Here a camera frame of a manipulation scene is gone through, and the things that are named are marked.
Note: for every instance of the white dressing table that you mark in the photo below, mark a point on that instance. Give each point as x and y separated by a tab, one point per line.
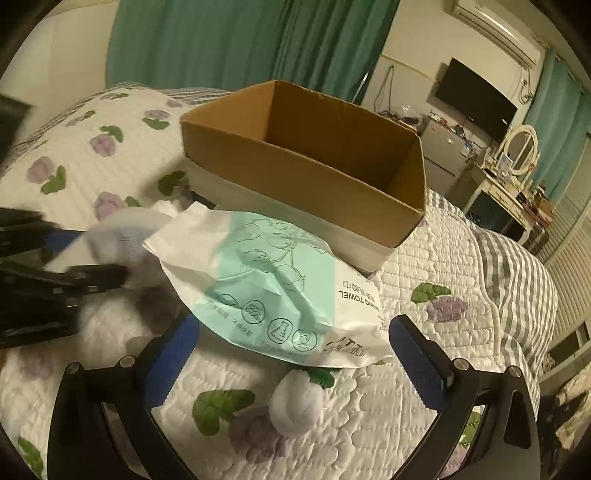
491	206

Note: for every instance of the floral quilted bedspread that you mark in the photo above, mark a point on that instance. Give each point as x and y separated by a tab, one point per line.
103	155

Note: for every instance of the silver small refrigerator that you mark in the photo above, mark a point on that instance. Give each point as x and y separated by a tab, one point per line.
446	155

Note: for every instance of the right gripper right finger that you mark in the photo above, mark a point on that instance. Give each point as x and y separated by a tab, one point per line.
506	443

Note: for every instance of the white air conditioner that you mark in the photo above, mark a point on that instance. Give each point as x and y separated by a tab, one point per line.
499	31

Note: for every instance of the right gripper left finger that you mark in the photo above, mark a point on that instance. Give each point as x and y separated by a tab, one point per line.
81	445

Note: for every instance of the light blue sock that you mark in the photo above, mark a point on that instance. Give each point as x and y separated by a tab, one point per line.
118	239

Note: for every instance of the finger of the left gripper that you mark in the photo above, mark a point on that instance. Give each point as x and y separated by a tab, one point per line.
24	231
21	280

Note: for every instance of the brown cardboard box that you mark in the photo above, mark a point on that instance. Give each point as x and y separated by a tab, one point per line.
343	173

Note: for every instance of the teal right curtain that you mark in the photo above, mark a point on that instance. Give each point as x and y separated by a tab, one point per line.
560	114

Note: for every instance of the white oval vanity mirror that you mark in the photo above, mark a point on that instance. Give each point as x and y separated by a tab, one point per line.
521	147

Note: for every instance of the black wall television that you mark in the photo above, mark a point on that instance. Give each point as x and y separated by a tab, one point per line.
476	99

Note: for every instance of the cotton towel plastic pack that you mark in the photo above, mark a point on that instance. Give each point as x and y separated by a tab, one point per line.
272	288

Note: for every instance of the grey checked blanket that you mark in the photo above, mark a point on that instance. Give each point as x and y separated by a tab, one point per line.
523	291

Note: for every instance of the teal window curtain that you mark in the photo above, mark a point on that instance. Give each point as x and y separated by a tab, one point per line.
327	46

